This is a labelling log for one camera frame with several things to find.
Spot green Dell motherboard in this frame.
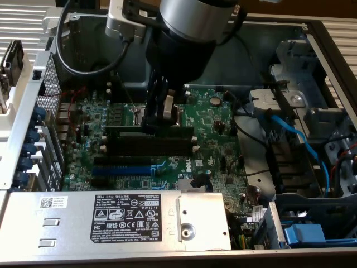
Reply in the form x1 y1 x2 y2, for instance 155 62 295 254
60 88 270 224

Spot long black expansion slot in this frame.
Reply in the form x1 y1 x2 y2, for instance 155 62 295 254
93 156 153 166

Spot white corner block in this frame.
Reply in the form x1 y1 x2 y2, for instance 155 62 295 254
42 7 72 39

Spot black ribbed plastic bracket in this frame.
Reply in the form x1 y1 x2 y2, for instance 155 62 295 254
264 141 313 194

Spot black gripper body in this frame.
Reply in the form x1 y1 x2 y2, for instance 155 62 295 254
144 26 218 87

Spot silver chipset heatsink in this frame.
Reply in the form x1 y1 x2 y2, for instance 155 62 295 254
177 178 214 193

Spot silver CPU socket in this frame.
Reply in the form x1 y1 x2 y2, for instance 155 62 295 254
127 103 187 129

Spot short black expansion slot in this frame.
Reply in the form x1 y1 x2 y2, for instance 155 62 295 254
89 177 110 188

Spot blue SATA wire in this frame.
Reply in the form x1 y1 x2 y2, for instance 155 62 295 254
258 110 332 198

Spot black wire plug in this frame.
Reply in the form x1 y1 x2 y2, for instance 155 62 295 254
189 173 210 189

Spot black graphics card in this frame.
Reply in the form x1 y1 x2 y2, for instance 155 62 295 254
0 40 25 93

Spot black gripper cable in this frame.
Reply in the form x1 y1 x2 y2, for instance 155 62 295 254
216 4 248 47

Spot black camera cable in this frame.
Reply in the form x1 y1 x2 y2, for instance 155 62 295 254
55 0 133 76

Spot thin red wire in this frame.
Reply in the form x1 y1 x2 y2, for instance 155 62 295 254
44 85 88 132

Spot RAM slot with white latches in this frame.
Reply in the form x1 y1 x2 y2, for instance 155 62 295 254
111 95 192 101
99 145 199 156
111 88 190 94
102 136 193 146

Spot silver disk bay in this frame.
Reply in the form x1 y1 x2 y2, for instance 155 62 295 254
249 88 309 118

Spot black plastic bar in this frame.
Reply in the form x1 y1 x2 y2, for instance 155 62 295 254
259 70 298 120

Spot green RAM stick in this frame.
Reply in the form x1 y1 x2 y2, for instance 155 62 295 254
104 126 194 138

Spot grey open PC case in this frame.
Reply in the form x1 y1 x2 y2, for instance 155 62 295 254
0 12 357 268

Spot grey plastic bay cover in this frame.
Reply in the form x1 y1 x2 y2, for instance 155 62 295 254
274 39 320 84

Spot blue plastic drive latch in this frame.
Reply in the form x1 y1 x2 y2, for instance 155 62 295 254
283 223 327 248

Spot long blue expansion slot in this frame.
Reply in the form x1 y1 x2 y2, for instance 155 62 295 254
91 166 153 177

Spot black wire with plug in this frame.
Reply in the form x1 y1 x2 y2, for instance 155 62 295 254
237 35 264 83

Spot thin black wire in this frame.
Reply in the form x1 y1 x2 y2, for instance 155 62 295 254
231 90 270 150

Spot yellow green wire bundle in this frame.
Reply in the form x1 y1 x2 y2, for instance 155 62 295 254
230 213 253 251

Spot silver power supply unit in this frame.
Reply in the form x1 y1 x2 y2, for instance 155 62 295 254
0 190 233 252

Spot blue slot retention clip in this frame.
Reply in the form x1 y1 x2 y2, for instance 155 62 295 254
15 171 30 186
33 107 47 122
23 143 38 157
26 130 41 145
19 156 34 171

